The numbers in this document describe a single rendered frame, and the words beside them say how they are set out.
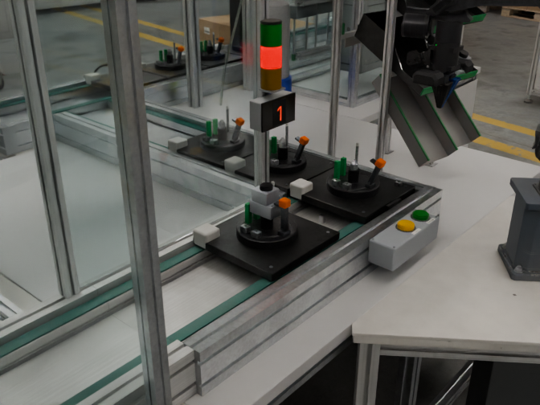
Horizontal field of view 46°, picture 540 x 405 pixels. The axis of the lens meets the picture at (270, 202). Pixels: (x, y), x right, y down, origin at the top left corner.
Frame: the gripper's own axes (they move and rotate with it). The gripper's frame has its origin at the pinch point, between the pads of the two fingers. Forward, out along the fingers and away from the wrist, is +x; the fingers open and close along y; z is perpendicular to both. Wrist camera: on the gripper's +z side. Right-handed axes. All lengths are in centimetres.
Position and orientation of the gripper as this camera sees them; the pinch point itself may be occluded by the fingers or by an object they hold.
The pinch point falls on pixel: (441, 93)
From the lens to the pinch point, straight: 155.5
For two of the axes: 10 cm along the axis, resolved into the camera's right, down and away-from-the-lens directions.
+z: -7.5, -2.9, 5.9
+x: 0.0, 9.0, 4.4
